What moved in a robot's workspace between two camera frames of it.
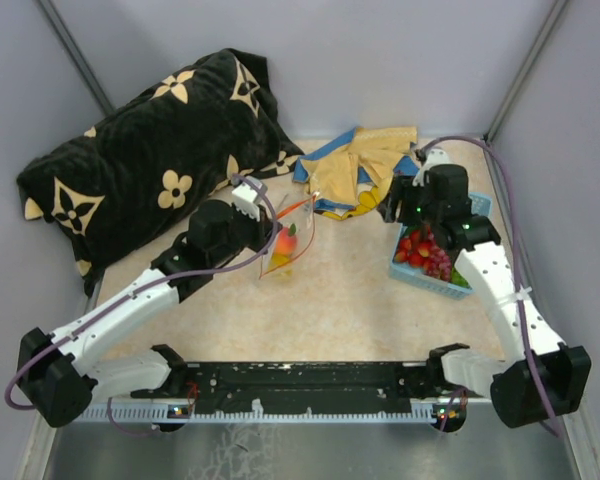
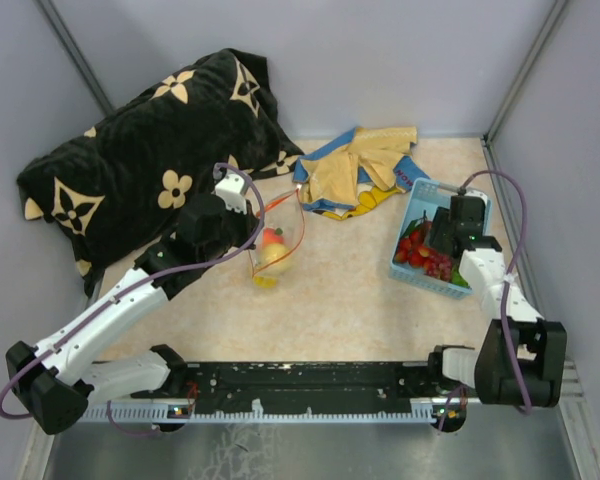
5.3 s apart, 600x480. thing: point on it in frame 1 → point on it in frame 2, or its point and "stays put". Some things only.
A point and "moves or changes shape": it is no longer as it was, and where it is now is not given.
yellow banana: x=277 y=260 → x=265 y=282
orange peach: x=286 y=240 moves or changes shape
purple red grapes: x=438 y=264 stays put
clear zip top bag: x=295 y=228 moves or changes shape
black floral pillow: x=109 y=195 stays put
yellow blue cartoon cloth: x=350 y=175 stays put
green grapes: x=458 y=279 stays put
